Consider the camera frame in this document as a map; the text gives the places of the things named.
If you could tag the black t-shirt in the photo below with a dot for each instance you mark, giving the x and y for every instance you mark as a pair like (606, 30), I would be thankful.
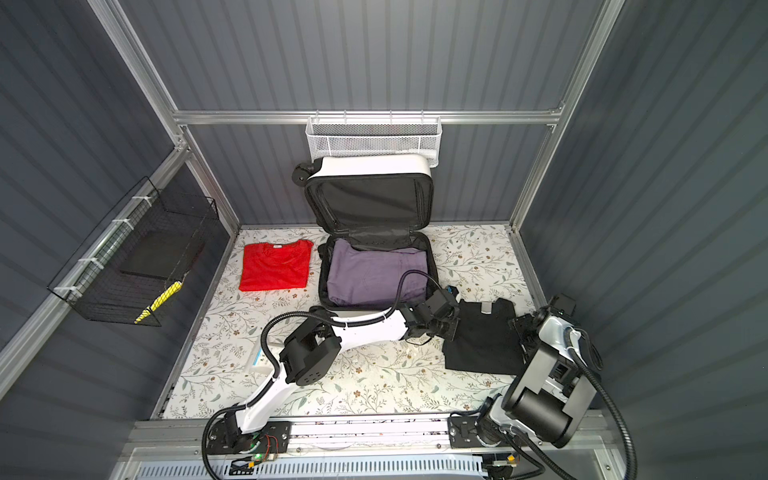
(484, 341)

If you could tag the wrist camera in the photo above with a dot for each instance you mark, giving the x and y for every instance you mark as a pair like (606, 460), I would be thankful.
(443, 298)
(562, 306)

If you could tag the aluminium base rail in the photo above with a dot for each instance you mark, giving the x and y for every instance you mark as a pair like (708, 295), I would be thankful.
(424, 433)

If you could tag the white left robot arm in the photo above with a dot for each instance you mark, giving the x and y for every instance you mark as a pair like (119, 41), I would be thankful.
(302, 346)

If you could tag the red t-shirt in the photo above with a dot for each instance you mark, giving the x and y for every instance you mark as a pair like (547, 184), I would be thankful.
(272, 267)

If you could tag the white wire mesh basket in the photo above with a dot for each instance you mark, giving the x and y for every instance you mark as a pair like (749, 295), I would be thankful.
(360, 135)

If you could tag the white perforated cable duct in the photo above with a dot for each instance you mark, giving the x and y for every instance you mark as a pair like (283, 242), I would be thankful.
(378, 467)

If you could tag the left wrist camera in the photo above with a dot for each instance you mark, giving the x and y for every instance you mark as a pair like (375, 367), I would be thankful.
(443, 298)

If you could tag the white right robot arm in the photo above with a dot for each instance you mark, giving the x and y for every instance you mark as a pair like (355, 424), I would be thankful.
(548, 400)

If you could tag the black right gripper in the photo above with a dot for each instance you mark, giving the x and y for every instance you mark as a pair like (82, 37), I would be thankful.
(525, 324)

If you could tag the yellow black striped tape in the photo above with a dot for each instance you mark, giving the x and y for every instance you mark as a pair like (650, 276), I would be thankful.
(159, 301)

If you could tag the white black suitcase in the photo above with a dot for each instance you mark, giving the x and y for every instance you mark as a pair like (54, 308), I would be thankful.
(380, 203)

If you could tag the white box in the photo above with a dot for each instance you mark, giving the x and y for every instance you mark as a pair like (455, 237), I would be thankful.
(258, 363)

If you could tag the black wire mesh basket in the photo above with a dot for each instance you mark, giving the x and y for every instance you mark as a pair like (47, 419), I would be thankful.
(154, 243)

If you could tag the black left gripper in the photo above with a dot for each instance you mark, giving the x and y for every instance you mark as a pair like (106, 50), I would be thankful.
(454, 321)

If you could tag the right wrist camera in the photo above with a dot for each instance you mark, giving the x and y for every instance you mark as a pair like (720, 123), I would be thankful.
(562, 306)

